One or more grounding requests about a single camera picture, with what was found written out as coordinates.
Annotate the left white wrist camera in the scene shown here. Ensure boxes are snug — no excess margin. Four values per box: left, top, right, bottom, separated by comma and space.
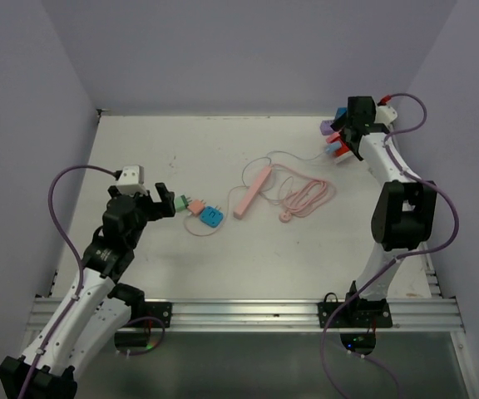
115, 165, 146, 195

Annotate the purple power strip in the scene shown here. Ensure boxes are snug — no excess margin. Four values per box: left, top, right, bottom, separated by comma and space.
319, 120, 335, 136

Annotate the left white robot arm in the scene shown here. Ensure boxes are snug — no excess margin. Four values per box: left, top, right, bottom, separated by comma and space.
0, 183, 175, 398

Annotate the salmon charger plug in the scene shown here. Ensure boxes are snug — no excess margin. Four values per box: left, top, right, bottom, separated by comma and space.
187, 199, 205, 217

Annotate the pink power strip cord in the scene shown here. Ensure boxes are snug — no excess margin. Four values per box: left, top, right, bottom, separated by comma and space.
272, 163, 336, 224

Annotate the thin light blue cable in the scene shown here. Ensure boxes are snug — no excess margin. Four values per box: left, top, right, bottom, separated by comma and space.
265, 150, 328, 164

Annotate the aluminium front rail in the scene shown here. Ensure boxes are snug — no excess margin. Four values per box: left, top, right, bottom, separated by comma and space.
27, 295, 467, 333

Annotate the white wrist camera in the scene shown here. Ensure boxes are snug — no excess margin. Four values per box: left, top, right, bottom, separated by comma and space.
115, 165, 146, 195
375, 105, 398, 126

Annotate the light blue plug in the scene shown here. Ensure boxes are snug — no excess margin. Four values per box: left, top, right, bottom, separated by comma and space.
324, 141, 342, 155

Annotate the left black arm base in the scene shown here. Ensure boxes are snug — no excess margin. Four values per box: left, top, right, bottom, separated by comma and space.
114, 302, 172, 357

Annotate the pink power strip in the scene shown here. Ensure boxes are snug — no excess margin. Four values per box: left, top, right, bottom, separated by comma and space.
233, 165, 272, 220

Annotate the red cube adapter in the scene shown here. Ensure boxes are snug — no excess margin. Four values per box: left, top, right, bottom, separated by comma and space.
326, 132, 348, 156

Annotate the blue cube adapter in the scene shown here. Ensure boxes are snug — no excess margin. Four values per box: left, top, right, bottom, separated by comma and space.
334, 107, 347, 121

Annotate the green plug adapter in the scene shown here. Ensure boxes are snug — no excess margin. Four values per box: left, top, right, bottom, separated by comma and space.
174, 195, 191, 212

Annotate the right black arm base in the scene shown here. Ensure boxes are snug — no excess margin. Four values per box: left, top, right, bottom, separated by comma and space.
317, 293, 393, 356

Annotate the thin pink charger cable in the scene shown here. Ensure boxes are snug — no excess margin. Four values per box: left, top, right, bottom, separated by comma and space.
183, 155, 299, 239

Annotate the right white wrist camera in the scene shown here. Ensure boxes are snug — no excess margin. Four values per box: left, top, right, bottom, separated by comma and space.
375, 105, 398, 126

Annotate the blue plug adapter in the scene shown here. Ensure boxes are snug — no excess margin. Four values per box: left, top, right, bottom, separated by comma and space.
199, 206, 225, 229

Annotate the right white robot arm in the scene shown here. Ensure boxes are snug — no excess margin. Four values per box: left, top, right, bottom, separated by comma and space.
331, 96, 437, 327

